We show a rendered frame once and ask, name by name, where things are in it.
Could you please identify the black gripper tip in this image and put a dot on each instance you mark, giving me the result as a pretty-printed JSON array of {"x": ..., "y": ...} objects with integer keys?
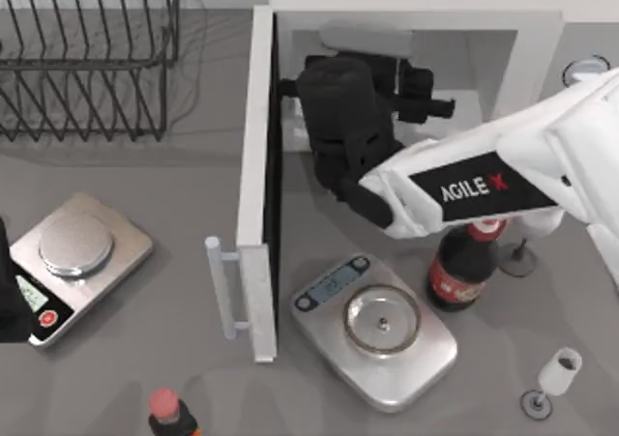
[{"x": 9, "y": 281}]

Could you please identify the silver scale with black panel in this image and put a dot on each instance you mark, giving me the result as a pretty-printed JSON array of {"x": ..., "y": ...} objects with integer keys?
[{"x": 106, "y": 257}]

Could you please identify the silver scale with round plate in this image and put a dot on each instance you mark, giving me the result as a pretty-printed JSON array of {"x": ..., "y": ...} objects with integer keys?
[{"x": 416, "y": 373}]

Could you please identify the dark bottle with red label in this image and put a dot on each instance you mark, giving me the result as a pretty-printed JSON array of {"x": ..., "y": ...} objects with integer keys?
[{"x": 459, "y": 276}]

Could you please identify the wine glass with dark base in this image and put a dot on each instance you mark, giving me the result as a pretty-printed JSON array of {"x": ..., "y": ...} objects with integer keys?
[{"x": 518, "y": 263}]

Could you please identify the white cabinet door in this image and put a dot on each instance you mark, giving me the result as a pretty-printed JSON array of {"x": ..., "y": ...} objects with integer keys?
[{"x": 254, "y": 165}]

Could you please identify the wine glass with dark drink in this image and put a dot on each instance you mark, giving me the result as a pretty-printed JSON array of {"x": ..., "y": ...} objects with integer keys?
[{"x": 558, "y": 373}]

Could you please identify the dark bottle with pink cap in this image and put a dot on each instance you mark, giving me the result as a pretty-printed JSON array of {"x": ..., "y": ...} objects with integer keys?
[{"x": 167, "y": 407}]

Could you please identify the white cabinet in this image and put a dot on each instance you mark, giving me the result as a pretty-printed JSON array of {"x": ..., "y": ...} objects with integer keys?
[{"x": 541, "y": 59}]

